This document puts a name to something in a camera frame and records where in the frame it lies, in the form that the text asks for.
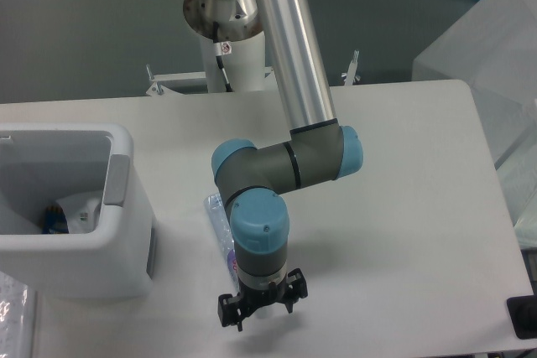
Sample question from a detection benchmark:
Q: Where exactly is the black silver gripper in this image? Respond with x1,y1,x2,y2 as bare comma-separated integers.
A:
217,267,308,331

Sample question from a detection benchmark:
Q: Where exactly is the crushed clear plastic bottle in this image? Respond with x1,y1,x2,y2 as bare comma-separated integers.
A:
204,193,240,316

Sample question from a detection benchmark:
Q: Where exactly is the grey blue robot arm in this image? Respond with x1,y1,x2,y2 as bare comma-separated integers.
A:
183,0,363,327

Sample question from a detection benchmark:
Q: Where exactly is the white trash can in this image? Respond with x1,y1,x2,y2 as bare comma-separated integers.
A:
1,123,155,298

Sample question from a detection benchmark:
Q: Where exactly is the blue snack wrapper in bin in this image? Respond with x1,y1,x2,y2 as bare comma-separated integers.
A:
41,205,69,235

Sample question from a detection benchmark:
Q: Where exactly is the metal table clamp screw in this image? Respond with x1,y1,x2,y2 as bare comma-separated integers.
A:
341,49,361,86

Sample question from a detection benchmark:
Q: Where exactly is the clear plastic sheet bottom left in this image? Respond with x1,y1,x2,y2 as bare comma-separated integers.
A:
1,272,37,357

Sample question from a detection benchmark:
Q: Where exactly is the black device at table edge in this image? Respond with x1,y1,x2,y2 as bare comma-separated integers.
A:
507,295,536,340

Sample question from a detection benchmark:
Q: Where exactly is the translucent plastic covered box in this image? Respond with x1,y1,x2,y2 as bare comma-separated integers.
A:
412,0,536,250

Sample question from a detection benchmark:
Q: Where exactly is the white pedestal foot frame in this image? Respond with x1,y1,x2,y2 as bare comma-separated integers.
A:
145,64,277,96

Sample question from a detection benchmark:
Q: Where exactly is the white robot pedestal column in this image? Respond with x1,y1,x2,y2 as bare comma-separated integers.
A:
198,32,278,93

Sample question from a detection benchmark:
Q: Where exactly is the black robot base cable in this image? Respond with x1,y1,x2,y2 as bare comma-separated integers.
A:
211,21,234,93

